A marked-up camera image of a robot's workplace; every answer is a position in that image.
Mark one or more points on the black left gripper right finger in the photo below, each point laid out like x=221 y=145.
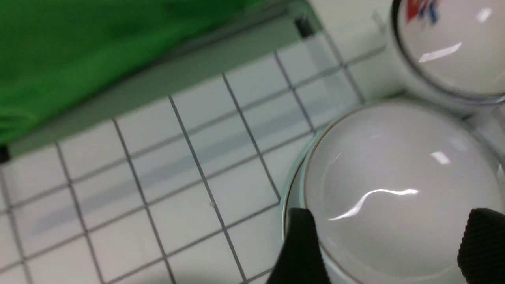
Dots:
x=481 y=256

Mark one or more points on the black-rimmed illustrated bowl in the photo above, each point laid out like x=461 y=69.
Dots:
x=450 y=52

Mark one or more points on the green backdrop cloth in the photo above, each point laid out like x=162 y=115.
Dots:
x=54 y=54

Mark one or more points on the plain light blue bowl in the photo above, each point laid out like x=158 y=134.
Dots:
x=390 y=186

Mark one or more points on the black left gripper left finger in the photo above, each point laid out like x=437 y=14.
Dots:
x=300 y=260

